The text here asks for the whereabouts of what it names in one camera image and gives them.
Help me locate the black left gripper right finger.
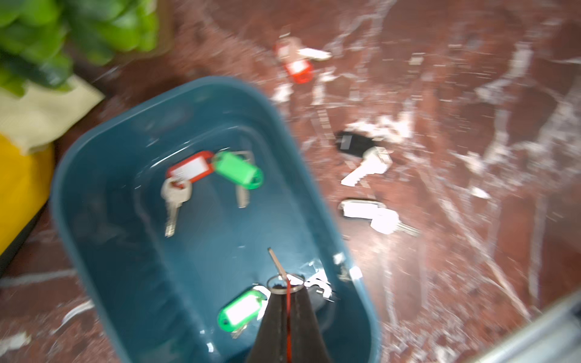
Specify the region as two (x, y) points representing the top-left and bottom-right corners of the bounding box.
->
(287, 287), (331, 363)

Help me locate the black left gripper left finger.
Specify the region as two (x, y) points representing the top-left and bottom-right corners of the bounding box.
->
(246, 290), (289, 363)

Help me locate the key with green tag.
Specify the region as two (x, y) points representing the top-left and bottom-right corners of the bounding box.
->
(217, 284), (271, 339)
(212, 149), (264, 209)

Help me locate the key with black tag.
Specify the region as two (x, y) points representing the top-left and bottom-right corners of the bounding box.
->
(338, 199), (421, 237)
(335, 131), (393, 187)

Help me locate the key with red tag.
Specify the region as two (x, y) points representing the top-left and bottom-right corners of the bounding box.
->
(267, 247), (305, 295)
(160, 151), (214, 237)
(275, 35), (332, 84)

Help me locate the teal plastic storage box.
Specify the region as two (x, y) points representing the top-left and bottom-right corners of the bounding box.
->
(51, 77), (381, 362)

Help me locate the yellow black work glove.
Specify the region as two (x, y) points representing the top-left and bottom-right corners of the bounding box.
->
(1, 76), (104, 271)

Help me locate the green artificial potted plant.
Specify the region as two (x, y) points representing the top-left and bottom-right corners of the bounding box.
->
(1, 0), (160, 98)

